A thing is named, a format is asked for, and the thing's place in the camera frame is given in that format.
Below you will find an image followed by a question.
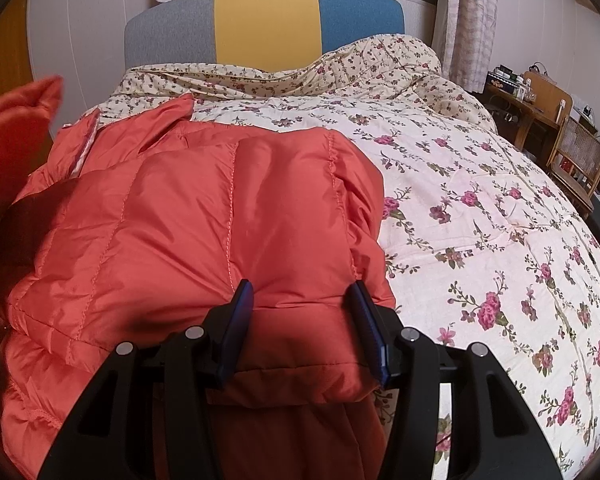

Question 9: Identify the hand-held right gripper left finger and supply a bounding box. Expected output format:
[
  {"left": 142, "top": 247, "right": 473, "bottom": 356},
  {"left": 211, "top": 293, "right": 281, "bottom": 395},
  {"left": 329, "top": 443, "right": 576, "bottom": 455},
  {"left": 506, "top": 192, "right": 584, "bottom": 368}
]
[{"left": 37, "top": 279, "right": 256, "bottom": 480}]

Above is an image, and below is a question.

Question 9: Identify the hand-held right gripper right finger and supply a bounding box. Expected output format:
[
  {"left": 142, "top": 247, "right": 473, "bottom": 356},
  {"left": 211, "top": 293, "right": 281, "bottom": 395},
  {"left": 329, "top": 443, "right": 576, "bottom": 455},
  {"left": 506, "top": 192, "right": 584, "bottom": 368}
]
[{"left": 347, "top": 280, "right": 563, "bottom": 480}]

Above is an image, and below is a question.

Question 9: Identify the orange quilted puffer jacket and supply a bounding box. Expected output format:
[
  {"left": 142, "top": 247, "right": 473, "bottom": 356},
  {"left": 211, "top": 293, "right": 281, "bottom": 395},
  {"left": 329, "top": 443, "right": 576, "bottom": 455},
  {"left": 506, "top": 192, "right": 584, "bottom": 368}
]
[{"left": 0, "top": 76, "right": 398, "bottom": 480}]

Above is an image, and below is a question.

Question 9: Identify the floral quilt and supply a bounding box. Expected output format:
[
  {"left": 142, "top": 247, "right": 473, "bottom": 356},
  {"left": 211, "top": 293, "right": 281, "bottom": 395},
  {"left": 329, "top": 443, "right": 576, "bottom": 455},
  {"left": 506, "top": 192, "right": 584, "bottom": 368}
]
[{"left": 62, "top": 34, "right": 600, "bottom": 480}]

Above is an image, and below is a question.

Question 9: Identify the dark wooden side table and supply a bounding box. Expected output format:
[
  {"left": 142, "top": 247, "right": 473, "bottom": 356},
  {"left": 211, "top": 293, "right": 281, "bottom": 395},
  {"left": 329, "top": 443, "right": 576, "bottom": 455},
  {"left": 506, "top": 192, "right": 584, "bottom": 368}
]
[{"left": 482, "top": 77, "right": 556, "bottom": 161}]

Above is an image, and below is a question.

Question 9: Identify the rattan chair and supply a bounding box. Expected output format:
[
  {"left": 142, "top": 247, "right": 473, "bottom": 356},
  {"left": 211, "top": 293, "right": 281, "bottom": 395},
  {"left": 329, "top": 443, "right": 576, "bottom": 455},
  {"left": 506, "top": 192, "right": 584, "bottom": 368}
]
[{"left": 547, "top": 115, "right": 600, "bottom": 218}]

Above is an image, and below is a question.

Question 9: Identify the blue and white tin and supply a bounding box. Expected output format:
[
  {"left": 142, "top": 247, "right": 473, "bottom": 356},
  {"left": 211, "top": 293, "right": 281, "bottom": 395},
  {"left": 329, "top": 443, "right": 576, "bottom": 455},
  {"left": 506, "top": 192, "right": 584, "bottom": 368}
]
[{"left": 487, "top": 71, "right": 518, "bottom": 92}]

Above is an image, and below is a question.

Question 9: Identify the grey yellow blue headboard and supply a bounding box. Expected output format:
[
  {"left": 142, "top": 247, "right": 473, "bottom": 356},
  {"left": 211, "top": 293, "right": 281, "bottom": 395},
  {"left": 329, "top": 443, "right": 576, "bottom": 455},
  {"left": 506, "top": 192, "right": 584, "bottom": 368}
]
[{"left": 124, "top": 0, "right": 406, "bottom": 72}]

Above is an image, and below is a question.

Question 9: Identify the light wooden chair back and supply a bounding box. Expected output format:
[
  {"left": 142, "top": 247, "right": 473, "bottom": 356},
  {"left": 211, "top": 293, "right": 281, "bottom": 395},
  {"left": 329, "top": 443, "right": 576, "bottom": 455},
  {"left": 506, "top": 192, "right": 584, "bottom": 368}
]
[{"left": 522, "top": 71, "right": 573, "bottom": 123}]

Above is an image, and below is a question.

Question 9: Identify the yellow wooden wardrobe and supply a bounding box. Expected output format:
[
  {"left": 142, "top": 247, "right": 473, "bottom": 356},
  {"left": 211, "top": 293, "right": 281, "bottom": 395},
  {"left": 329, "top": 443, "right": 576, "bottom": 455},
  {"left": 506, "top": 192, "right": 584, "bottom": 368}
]
[{"left": 0, "top": 0, "right": 33, "bottom": 106}]

